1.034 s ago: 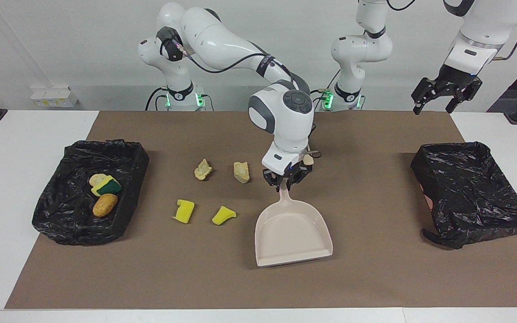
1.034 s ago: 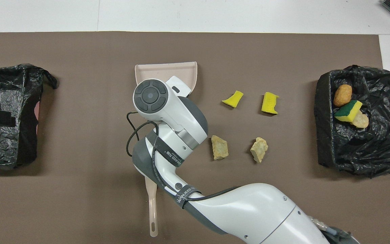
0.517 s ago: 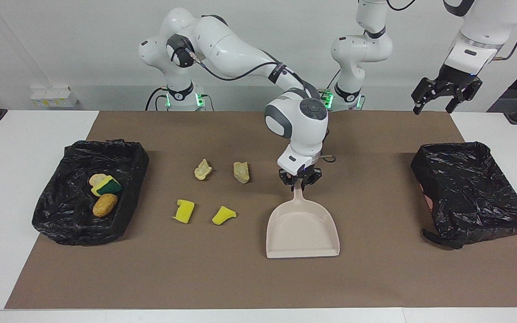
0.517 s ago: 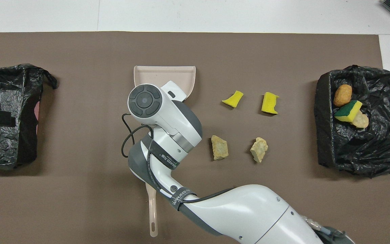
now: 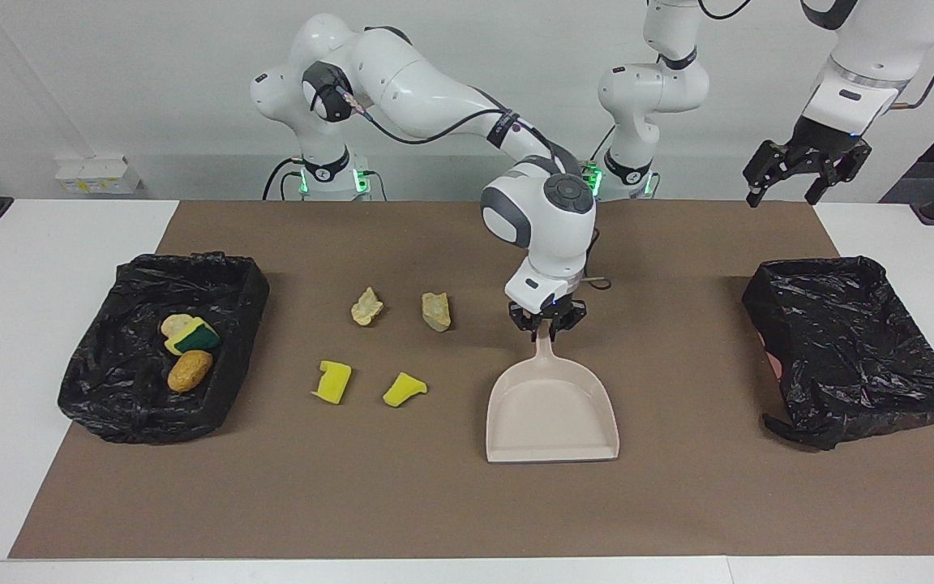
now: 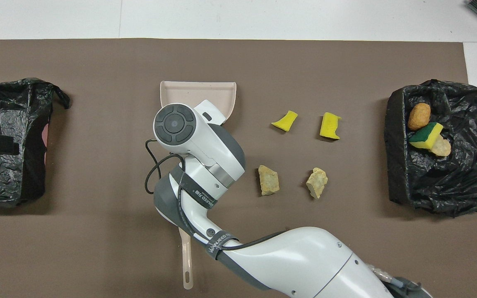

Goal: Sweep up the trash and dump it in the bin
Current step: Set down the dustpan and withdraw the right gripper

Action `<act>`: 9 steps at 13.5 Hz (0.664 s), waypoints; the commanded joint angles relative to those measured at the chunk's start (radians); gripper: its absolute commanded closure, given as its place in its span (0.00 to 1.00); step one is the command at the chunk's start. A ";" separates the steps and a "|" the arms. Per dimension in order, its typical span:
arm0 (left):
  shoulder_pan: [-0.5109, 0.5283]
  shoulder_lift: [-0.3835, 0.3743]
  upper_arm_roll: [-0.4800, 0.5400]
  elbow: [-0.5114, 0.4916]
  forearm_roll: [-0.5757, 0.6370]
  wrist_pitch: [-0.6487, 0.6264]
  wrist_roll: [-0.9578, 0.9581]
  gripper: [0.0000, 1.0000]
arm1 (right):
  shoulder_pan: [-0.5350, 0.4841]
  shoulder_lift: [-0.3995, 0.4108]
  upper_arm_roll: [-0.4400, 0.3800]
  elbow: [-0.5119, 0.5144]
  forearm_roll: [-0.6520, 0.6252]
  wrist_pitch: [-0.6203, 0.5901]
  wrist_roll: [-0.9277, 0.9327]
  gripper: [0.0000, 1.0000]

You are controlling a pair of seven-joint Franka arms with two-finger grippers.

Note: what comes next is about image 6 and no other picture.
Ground brown bread roll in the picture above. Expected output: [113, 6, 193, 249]
[407, 103, 432, 130]

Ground tan crusted bread piece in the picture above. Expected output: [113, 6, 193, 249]
[258, 165, 281, 196]

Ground yellow sponge piece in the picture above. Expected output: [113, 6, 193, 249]
[408, 122, 444, 150]
[271, 110, 299, 132]
[320, 112, 342, 141]

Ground pale bread chunk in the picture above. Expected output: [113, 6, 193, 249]
[430, 139, 452, 157]

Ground pale bread piece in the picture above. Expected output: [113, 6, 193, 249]
[306, 167, 329, 200]

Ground brown table mat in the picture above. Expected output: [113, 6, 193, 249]
[0, 38, 477, 298]

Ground bin lined with black bag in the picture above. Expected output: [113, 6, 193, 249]
[0, 77, 71, 207]
[384, 79, 477, 218]

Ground beige plastic dustpan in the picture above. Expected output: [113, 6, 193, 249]
[160, 81, 237, 125]

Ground beige hand brush black bristles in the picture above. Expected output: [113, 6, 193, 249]
[178, 227, 193, 290]

